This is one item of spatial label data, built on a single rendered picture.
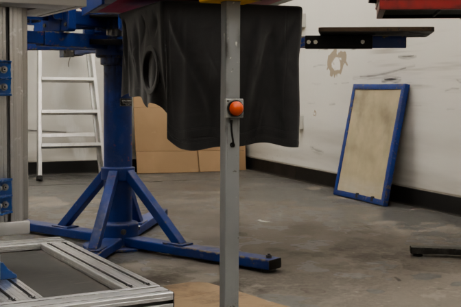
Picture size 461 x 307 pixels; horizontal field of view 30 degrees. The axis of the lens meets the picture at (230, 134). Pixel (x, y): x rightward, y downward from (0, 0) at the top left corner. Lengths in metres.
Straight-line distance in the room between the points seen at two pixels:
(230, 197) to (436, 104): 3.00
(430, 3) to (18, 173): 1.88
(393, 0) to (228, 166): 1.46
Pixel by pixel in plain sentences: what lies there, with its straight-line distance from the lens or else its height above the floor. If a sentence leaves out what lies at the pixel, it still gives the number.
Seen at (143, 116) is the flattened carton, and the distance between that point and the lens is 7.18.
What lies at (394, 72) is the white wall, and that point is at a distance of 5.47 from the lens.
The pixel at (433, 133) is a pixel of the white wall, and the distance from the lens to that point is 5.13.
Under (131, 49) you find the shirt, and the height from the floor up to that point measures 0.82.
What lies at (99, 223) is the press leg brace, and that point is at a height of 0.15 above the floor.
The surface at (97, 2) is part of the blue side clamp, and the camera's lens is 2.87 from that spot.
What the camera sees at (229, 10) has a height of 0.90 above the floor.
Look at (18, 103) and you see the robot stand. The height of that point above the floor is 0.66.
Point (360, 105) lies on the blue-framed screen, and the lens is 5.69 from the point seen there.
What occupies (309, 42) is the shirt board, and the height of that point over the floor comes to 0.90.
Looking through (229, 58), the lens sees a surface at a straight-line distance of 2.22.
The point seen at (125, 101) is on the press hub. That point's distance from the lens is 3.76.
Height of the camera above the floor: 0.70
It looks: 3 degrees down
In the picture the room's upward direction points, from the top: straight up
